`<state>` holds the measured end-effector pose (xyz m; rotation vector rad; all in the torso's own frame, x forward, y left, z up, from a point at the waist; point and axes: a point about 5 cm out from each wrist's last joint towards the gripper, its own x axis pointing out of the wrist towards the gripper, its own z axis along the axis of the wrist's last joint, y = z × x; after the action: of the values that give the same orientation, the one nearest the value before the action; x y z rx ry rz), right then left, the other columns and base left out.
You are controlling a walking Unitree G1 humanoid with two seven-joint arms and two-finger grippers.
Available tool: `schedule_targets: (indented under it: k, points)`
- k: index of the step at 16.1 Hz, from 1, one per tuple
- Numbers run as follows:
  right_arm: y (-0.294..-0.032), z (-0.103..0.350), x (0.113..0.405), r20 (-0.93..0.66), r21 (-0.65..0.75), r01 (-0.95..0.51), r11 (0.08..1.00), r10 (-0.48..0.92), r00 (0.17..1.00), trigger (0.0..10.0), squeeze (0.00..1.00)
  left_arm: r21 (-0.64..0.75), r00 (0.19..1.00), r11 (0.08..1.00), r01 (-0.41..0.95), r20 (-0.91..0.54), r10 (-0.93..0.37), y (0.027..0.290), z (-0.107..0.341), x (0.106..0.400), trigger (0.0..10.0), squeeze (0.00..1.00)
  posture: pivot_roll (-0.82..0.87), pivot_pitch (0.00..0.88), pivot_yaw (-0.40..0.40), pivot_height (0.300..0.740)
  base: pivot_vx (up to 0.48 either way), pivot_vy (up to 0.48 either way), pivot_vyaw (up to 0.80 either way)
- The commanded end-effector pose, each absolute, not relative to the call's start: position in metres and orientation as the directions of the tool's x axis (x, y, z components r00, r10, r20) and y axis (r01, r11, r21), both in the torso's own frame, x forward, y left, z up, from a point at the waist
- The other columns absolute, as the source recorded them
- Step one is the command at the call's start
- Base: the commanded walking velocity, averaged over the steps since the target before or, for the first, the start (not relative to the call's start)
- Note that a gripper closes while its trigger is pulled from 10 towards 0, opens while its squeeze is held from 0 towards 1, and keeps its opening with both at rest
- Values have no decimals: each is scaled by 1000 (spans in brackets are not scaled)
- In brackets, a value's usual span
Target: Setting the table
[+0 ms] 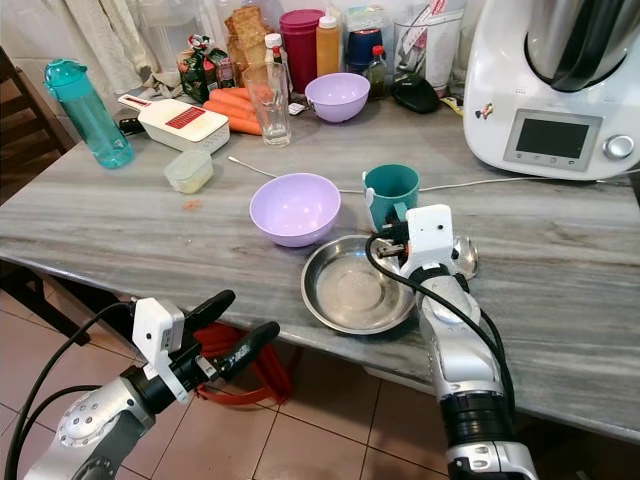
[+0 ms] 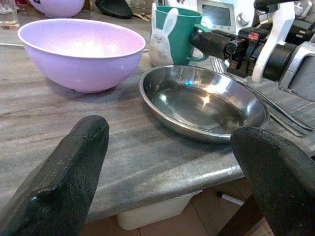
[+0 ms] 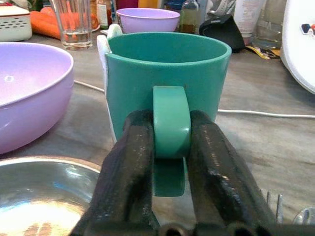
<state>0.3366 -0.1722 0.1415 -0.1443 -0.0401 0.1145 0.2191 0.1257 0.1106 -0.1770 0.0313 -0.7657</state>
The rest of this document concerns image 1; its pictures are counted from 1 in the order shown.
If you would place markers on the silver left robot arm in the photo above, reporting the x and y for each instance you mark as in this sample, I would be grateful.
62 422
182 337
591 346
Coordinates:
95 425

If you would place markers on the orange juice bottle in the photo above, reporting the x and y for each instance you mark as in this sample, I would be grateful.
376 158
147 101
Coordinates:
328 48

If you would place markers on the small black object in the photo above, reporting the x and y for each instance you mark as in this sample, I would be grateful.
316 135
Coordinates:
130 126

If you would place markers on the small purple bowl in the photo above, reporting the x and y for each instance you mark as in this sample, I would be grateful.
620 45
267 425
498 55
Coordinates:
337 97

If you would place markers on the green snack bag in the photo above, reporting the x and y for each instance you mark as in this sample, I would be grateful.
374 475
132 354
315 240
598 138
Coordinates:
200 70

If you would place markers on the small carrot scrap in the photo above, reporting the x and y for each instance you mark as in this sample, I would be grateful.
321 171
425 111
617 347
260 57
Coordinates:
192 205

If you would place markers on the pale hanging cloth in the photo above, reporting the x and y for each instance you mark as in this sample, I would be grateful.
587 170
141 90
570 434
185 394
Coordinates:
100 30

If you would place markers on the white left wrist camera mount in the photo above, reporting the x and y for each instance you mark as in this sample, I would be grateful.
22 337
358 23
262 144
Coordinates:
155 328

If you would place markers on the dark wooden chair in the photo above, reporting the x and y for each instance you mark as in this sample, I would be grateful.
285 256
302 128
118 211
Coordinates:
22 120

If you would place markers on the orange carrot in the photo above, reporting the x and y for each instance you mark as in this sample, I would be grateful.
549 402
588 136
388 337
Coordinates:
228 110
244 126
232 97

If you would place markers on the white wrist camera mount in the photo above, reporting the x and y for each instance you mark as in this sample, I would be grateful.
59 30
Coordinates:
155 328
428 232

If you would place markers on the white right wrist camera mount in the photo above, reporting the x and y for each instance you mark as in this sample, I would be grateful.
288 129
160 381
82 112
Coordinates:
428 232

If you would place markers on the clear plastic pitcher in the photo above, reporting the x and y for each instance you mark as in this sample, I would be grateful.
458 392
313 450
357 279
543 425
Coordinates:
170 28

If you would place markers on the steel plate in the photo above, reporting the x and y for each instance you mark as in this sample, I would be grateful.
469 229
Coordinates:
350 290

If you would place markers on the dark table leg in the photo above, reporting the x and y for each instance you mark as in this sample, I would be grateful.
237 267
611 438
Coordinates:
50 295

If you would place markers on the large purple bowl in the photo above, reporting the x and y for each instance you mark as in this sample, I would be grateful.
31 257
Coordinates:
295 210

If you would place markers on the dark bottle red cap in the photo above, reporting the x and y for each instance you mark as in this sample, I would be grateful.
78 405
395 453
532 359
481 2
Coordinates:
377 70

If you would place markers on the teal water bottle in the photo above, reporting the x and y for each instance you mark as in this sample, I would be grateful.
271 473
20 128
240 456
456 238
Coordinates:
90 115

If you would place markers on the blue jar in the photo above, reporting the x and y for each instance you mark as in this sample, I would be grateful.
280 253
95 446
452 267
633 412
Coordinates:
363 50

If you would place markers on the red bag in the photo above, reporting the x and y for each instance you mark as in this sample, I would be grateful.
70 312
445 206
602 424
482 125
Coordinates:
275 370

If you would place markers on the white kitchen machine with screen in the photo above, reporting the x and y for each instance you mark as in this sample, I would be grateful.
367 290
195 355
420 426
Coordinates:
510 80

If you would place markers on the small pale green container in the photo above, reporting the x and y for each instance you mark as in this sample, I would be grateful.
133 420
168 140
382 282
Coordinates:
188 171

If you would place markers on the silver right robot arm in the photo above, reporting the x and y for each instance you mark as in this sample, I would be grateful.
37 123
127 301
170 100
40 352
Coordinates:
470 370

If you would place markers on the white grater box red blade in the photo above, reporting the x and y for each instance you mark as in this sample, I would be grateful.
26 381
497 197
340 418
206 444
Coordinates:
175 120

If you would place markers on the teal cup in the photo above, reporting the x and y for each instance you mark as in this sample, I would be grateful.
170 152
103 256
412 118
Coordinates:
392 183

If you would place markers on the clear drinking glass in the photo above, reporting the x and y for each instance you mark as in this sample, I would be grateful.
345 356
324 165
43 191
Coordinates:
269 110

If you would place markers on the metal spoon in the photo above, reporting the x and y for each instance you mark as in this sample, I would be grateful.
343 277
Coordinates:
465 258

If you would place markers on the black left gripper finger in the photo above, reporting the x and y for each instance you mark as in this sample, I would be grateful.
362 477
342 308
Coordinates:
210 305
253 346

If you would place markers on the clear bag of crackers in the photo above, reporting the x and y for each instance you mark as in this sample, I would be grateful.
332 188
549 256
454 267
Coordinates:
245 38

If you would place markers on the black rounded utensil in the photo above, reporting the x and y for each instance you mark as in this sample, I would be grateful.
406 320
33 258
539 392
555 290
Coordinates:
416 95

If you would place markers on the magenta canister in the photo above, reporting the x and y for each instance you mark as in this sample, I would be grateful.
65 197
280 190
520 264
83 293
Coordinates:
301 50

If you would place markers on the clear utensil container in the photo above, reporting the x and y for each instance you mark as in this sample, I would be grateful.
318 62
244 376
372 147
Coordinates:
438 45

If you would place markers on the small white cap bottle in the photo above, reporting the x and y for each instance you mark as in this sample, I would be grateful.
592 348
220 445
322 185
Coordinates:
274 47

